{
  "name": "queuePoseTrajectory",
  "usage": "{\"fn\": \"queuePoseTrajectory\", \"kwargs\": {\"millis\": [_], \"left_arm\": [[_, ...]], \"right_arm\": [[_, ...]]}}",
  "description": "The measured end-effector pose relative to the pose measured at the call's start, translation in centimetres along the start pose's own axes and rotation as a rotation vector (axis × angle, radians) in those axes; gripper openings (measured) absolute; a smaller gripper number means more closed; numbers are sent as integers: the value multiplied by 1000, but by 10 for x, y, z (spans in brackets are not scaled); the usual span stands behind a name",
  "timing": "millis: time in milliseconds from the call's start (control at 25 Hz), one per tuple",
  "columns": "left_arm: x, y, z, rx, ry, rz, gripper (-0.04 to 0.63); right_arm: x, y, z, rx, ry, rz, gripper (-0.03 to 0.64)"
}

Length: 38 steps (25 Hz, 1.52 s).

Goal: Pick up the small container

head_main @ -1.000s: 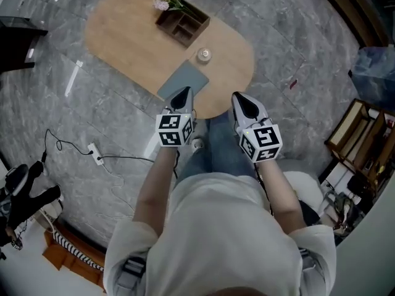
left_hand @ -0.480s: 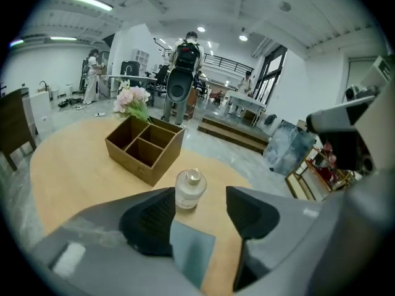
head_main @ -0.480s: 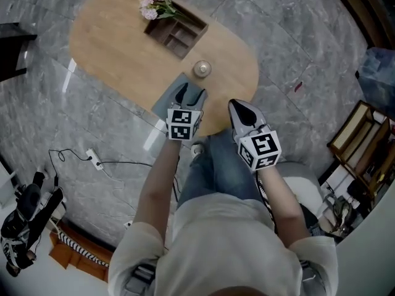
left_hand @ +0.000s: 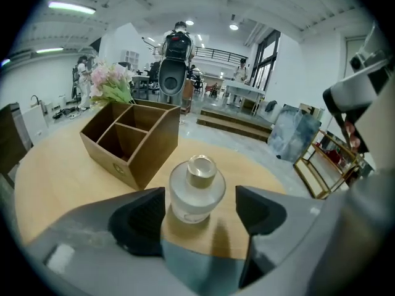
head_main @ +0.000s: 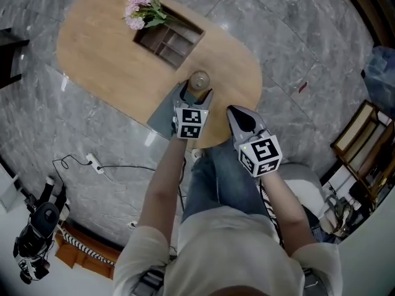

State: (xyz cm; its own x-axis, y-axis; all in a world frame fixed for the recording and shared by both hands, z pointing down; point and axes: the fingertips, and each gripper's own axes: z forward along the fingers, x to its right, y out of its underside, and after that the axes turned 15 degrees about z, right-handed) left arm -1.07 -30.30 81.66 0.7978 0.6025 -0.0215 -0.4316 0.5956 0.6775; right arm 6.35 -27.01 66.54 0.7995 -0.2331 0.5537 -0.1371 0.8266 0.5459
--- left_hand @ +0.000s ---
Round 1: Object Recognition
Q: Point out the small frosted glass container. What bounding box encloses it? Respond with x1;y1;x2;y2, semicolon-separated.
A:
168;154;227;224

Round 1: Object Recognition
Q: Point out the gold wire shelf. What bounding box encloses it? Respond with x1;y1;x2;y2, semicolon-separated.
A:
293;130;367;200

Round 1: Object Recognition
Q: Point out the white cabinet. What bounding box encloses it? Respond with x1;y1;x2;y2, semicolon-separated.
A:
21;102;50;146

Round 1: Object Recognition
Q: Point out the black chair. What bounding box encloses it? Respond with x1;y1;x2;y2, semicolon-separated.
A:
159;57;188;97

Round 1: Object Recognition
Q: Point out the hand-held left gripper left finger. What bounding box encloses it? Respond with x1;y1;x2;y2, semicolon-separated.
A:
24;186;198;296

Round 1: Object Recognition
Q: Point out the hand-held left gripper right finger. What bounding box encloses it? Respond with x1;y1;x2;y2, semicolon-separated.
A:
235;170;391;296

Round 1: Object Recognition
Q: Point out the blue grey painted canvas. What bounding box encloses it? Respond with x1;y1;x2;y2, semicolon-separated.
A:
267;104;322;163

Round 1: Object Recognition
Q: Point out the white table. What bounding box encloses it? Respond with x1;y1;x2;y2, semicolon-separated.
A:
224;80;267;117

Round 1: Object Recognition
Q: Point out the pink flower bouquet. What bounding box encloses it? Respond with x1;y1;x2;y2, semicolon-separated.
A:
89;59;135;107

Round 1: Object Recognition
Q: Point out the brown wooden organizer box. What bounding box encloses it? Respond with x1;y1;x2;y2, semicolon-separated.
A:
79;99;181;191

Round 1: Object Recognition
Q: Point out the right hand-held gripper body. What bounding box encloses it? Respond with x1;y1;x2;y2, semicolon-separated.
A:
322;23;395;171

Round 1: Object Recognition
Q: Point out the black balcony railing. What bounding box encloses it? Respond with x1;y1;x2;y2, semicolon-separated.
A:
194;46;249;64

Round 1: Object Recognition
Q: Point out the wooden step platform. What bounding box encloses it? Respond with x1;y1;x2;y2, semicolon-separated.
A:
196;102;274;143

